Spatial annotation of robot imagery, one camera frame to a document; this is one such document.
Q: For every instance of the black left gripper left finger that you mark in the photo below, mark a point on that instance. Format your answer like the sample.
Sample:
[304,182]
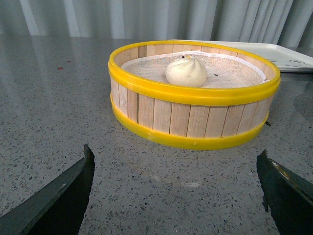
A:
[59,207]

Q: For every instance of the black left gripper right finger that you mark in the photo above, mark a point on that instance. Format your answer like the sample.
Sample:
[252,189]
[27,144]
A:
[287,196]

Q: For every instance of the white steamed bun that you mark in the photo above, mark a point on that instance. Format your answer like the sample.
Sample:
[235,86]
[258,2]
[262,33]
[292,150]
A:
[187,71]

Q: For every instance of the white bear print tray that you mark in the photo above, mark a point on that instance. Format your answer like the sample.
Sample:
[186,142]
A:
[285,59]

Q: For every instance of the yellow rimmed wooden steamer basket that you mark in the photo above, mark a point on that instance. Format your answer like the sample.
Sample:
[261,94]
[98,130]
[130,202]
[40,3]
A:
[189,118]

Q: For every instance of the white mesh steamer liner cloth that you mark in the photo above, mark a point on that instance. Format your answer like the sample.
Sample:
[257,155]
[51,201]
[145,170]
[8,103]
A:
[223,71]

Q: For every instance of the grey pleated curtain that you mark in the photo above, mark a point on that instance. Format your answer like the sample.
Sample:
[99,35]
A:
[288,23]

